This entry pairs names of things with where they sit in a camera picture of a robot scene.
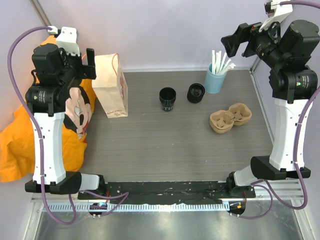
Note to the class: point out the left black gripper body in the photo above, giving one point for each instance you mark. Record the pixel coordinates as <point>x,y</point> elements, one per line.
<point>77,70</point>

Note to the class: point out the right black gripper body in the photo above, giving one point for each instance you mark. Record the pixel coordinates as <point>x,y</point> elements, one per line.
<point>257,42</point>

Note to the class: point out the white paper takeout bag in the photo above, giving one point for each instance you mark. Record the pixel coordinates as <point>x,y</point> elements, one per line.
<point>110,86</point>

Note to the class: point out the pulp cup carrier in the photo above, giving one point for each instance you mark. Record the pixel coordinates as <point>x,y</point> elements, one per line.
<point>222,125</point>
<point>236,111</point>

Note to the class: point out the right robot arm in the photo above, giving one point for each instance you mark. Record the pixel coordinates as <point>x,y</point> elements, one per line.
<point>292,82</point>

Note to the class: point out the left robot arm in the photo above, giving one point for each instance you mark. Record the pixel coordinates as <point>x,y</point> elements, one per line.
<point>56,70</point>

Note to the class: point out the lidded black coffee cup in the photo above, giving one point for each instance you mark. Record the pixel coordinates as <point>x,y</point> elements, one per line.
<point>195,93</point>

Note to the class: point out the open black coffee cup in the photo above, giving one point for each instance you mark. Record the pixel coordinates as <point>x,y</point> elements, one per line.
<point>167,97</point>

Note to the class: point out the light blue straw holder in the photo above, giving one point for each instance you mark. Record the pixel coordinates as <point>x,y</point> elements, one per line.
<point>213,82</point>

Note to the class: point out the orange mickey mouse bag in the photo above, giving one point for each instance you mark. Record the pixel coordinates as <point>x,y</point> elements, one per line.
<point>17,147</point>

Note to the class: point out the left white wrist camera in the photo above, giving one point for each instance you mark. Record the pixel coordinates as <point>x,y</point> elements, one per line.
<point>66,39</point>

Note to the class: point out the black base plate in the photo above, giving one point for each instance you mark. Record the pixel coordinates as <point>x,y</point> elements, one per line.
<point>177,192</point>

